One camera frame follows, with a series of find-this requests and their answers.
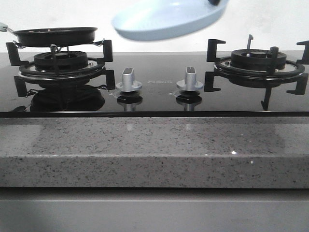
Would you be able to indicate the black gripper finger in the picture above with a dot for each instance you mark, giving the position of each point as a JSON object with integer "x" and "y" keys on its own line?
{"x": 214, "y": 2}

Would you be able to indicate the light blue plate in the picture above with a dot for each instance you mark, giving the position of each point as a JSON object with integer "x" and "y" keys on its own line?
{"x": 153, "y": 20}

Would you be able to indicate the black frying pan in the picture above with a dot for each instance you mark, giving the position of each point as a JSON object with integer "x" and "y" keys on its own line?
{"x": 58, "y": 36}

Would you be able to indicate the right black pan support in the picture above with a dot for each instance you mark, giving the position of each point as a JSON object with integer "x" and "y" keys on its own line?
{"x": 280, "y": 71}

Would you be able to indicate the black pan support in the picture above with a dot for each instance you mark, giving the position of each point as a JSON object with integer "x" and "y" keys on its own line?
{"x": 61, "y": 79}
{"x": 280, "y": 71}

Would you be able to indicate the right black gas burner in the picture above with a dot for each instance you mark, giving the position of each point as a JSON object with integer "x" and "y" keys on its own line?
{"x": 251, "y": 59}

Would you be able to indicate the black gas burner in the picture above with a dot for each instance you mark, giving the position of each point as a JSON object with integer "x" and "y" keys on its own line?
{"x": 251, "y": 59}
{"x": 66, "y": 61}

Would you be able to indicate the right silver stove knob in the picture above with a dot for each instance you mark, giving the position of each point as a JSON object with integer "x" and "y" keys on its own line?
{"x": 190, "y": 83}

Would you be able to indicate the silver stove knob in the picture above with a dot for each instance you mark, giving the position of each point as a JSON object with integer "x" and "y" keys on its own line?
{"x": 128, "y": 83}
{"x": 190, "y": 83}

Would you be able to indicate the black glass gas hob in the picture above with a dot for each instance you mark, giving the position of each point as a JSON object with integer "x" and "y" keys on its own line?
{"x": 158, "y": 97}

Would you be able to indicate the left silver stove knob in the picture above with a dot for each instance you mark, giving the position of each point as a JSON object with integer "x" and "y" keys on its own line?
{"x": 128, "y": 83}

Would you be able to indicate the left black pan support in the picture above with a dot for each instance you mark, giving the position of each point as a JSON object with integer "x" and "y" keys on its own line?
{"x": 61, "y": 79}

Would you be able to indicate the left black gas burner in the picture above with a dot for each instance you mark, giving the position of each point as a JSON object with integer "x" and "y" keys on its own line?
{"x": 66, "y": 61}

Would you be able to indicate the grey cabinet front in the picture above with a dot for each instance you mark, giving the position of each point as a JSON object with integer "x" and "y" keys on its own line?
{"x": 153, "y": 210}

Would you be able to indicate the wire pan reducer rack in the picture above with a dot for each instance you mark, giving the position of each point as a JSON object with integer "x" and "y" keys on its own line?
{"x": 20, "y": 46}

